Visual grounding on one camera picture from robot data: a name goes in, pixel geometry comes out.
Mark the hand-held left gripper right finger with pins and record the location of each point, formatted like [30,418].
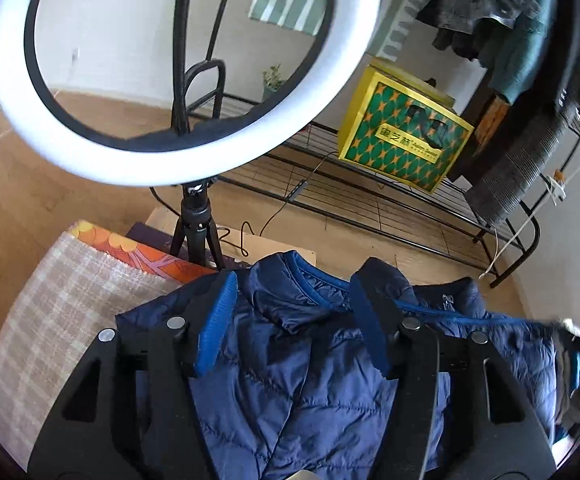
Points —
[372,325]

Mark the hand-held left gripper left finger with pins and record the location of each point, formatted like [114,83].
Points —
[214,330]

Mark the navy puffer jacket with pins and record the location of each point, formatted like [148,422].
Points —
[295,390]

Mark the black metal clothes rack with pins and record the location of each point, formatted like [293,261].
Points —
[204,65]

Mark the light wooden board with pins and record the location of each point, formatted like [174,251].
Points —
[270,242]

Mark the black tripod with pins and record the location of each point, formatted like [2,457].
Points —
[194,220]

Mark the beige checked blanket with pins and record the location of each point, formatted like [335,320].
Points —
[59,320]

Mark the small brown teddy toy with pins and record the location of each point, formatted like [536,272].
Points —
[559,176]

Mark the grey plaid coat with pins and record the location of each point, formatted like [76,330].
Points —
[515,180]

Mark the yellow and green box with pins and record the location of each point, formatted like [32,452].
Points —
[400,140]

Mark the orange scarf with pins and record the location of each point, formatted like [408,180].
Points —
[487,122]

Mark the small potted plant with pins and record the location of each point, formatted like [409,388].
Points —
[272,80]

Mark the black phone holder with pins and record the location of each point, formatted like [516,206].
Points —
[182,60]

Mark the black coat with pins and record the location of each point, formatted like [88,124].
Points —
[570,60]

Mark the teal knit sweater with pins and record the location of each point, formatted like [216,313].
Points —
[525,60]

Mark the green striped white cloth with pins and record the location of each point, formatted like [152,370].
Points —
[290,0]

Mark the blue denim jacket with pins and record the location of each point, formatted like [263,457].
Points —
[480,0]

